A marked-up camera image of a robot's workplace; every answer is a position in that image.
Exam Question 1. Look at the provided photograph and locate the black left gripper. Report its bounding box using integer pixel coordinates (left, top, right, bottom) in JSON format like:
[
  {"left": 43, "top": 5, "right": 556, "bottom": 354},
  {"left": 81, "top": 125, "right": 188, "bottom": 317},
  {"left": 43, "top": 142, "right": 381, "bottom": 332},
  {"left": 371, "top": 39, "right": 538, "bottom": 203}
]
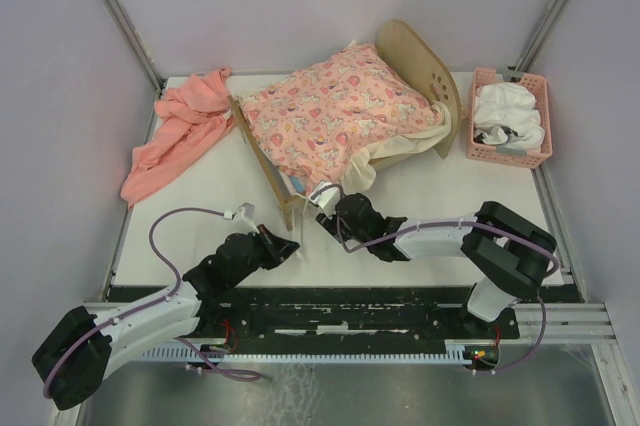
[{"left": 228, "top": 223, "right": 299, "bottom": 287}]

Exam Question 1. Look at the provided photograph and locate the pink unicorn print mattress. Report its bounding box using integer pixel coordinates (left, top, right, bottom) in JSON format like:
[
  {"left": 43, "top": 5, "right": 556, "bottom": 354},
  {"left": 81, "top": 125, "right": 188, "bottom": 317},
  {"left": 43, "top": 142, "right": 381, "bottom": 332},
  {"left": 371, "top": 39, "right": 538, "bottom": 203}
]
[{"left": 238, "top": 43, "right": 453, "bottom": 196}]

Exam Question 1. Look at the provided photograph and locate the wooden striped pet bed frame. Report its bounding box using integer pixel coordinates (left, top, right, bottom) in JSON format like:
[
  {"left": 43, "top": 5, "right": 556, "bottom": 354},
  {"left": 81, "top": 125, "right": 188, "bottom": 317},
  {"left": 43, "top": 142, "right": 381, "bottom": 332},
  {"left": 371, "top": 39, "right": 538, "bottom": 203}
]
[{"left": 230, "top": 20, "right": 462, "bottom": 230}]

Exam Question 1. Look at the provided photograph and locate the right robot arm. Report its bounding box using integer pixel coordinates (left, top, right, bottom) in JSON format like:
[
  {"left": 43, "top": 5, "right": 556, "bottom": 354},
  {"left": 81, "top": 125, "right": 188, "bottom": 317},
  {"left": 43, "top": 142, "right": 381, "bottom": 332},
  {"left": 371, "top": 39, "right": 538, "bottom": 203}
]
[{"left": 310, "top": 185, "right": 560, "bottom": 337}]

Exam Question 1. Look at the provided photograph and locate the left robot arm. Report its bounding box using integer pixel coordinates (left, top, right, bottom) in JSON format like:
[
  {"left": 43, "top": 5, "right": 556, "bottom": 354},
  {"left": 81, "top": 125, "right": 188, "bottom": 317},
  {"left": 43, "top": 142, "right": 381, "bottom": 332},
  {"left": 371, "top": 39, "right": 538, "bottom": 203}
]
[{"left": 32, "top": 225, "right": 300, "bottom": 410}]

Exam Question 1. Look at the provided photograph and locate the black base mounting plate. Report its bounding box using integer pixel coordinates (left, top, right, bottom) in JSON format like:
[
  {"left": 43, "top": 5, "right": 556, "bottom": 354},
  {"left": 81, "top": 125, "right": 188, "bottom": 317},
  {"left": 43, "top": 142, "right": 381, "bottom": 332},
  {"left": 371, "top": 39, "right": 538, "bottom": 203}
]
[{"left": 194, "top": 284, "right": 521, "bottom": 352}]

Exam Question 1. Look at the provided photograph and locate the salmon pink cloth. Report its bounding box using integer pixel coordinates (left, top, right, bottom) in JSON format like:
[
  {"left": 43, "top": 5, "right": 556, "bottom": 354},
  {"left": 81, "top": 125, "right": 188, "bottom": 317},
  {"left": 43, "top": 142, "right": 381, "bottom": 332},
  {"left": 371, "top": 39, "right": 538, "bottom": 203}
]
[{"left": 121, "top": 68, "right": 235, "bottom": 208}]

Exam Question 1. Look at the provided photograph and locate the white cloth in basket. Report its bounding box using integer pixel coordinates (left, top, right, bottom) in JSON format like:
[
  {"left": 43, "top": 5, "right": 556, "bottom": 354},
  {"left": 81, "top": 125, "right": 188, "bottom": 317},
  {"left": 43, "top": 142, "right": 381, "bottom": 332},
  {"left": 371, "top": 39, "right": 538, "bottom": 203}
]
[{"left": 472, "top": 82, "right": 546, "bottom": 152}]

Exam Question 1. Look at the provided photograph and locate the pink plastic basket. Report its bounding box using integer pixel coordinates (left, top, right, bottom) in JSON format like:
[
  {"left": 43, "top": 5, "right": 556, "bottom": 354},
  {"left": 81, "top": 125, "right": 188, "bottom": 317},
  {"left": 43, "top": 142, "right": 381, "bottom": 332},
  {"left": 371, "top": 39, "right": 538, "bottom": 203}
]
[{"left": 467, "top": 68, "right": 553, "bottom": 169}]

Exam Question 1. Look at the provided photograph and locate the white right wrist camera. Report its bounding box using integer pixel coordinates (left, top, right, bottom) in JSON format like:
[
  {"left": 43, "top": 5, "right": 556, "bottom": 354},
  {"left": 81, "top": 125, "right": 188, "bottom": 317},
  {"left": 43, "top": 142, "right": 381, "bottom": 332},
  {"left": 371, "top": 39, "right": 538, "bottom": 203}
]
[{"left": 308, "top": 181, "right": 344, "bottom": 217}]

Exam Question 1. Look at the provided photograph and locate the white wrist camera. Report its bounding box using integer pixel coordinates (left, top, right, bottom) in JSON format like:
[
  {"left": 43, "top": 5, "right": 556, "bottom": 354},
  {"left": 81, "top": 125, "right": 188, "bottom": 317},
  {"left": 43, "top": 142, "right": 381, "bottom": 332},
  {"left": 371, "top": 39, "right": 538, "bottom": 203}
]
[
  {"left": 223, "top": 203, "right": 259, "bottom": 234},
  {"left": 308, "top": 181, "right": 344, "bottom": 217}
]

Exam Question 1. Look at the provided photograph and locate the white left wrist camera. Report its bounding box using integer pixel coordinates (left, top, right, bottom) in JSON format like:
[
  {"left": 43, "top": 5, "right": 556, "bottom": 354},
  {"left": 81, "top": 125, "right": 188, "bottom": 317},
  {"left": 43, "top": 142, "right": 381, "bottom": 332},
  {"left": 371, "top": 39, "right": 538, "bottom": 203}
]
[{"left": 223, "top": 203, "right": 259, "bottom": 234}]

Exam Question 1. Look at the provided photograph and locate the white slotted cable duct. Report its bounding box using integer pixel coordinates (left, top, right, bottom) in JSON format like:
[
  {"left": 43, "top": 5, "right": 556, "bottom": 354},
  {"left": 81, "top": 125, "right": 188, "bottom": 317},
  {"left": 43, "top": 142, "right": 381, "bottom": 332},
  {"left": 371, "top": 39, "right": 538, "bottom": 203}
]
[{"left": 137, "top": 342, "right": 480, "bottom": 366}]

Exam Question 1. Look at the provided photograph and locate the right aluminium frame post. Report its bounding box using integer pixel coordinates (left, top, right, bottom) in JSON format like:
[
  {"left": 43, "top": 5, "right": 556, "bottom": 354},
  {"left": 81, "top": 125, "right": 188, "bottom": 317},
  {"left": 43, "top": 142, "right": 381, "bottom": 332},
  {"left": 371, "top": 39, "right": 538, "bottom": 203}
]
[{"left": 515, "top": 0, "right": 572, "bottom": 73}]

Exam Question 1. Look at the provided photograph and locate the aluminium frame post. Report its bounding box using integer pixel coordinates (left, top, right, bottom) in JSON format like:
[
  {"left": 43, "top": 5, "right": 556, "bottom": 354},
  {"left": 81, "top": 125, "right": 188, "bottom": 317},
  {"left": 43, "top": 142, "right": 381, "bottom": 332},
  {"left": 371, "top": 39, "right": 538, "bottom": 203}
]
[
  {"left": 515, "top": 0, "right": 572, "bottom": 73},
  {"left": 102, "top": 0, "right": 165, "bottom": 92}
]

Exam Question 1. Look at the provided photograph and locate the left aluminium frame post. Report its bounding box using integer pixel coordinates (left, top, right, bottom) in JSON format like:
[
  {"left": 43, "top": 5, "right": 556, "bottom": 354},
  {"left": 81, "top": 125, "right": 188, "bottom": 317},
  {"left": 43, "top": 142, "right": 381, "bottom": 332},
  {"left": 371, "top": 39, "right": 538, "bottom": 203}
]
[{"left": 102, "top": 0, "right": 165, "bottom": 92}]

